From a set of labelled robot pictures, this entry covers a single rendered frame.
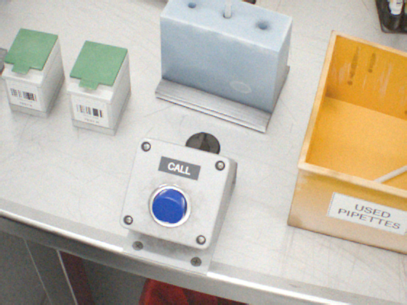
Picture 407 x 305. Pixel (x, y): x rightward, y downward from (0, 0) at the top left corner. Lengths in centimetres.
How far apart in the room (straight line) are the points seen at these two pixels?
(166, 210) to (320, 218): 13
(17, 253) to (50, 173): 95
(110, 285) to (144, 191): 99
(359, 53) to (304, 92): 9
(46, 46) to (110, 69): 7
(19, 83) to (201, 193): 19
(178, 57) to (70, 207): 15
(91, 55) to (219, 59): 10
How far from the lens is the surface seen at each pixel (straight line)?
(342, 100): 81
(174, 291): 125
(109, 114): 76
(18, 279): 170
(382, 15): 89
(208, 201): 68
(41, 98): 78
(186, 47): 76
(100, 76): 74
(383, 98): 79
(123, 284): 167
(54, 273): 93
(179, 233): 69
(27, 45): 77
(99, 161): 78
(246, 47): 73
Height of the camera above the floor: 155
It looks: 60 degrees down
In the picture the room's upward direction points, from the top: 2 degrees clockwise
